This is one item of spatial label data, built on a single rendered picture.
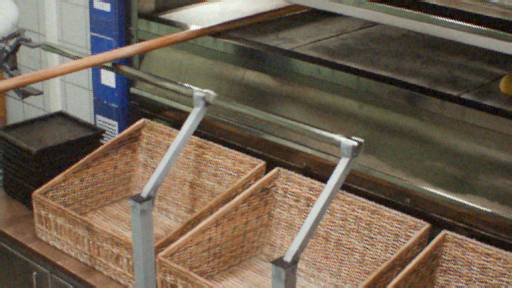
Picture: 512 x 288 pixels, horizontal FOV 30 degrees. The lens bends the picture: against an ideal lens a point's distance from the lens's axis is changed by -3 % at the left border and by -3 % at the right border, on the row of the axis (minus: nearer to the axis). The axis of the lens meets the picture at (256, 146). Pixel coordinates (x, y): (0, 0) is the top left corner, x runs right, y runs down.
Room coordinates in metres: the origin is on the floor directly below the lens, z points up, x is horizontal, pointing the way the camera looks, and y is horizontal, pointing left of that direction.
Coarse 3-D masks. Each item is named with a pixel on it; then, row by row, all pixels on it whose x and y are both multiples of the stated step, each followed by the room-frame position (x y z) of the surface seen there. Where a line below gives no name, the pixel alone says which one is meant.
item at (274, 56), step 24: (144, 24) 3.11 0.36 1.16; (168, 24) 3.05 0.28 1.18; (216, 48) 2.88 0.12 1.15; (240, 48) 2.81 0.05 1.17; (264, 48) 2.77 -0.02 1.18; (312, 72) 2.62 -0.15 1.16; (336, 72) 2.56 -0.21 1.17; (360, 72) 2.54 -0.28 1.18; (384, 96) 2.45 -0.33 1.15; (408, 96) 2.39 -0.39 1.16; (432, 96) 2.35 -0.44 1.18; (456, 96) 2.35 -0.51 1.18; (480, 120) 2.24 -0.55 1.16; (504, 120) 2.19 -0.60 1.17
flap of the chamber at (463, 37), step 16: (288, 0) 2.48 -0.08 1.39; (304, 0) 2.45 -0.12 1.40; (320, 0) 2.41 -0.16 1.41; (368, 0) 2.51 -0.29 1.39; (352, 16) 2.34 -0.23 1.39; (368, 16) 2.30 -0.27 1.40; (384, 16) 2.27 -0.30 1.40; (448, 16) 2.36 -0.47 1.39; (432, 32) 2.18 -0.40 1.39; (448, 32) 2.15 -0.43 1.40; (464, 32) 2.12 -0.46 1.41; (496, 48) 2.06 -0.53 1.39
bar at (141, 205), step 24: (48, 48) 2.85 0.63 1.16; (120, 72) 2.61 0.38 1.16; (144, 72) 2.55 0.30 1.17; (192, 96) 2.40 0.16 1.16; (216, 96) 2.35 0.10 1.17; (192, 120) 2.35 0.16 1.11; (264, 120) 2.23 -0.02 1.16; (288, 120) 2.19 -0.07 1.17; (336, 144) 2.08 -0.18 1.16; (360, 144) 2.05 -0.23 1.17; (168, 168) 2.29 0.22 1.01; (336, 168) 2.04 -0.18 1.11; (144, 192) 2.25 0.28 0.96; (336, 192) 2.01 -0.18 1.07; (144, 216) 2.22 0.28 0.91; (312, 216) 1.97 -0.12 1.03; (144, 240) 2.21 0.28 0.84; (144, 264) 2.21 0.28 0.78; (288, 264) 1.89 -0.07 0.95
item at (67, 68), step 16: (256, 16) 3.05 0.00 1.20; (272, 16) 3.10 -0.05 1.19; (192, 32) 2.86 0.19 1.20; (208, 32) 2.90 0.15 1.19; (128, 48) 2.68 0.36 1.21; (144, 48) 2.72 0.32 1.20; (64, 64) 2.53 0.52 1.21; (80, 64) 2.55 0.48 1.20; (96, 64) 2.59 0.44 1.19; (16, 80) 2.41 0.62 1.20; (32, 80) 2.44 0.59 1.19
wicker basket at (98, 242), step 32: (128, 128) 3.03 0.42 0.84; (160, 128) 3.01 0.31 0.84; (96, 160) 2.92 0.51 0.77; (128, 160) 3.02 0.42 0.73; (160, 160) 2.98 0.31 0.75; (192, 160) 2.89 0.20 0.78; (224, 160) 2.81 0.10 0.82; (256, 160) 2.72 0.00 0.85; (64, 192) 2.82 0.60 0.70; (96, 192) 2.92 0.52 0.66; (128, 192) 3.02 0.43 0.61; (160, 192) 2.94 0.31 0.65; (224, 192) 2.59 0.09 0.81; (64, 224) 2.63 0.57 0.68; (96, 224) 2.52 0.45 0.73; (128, 224) 2.82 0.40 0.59; (192, 224) 2.49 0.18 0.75; (96, 256) 2.53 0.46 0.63; (128, 256) 2.43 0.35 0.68
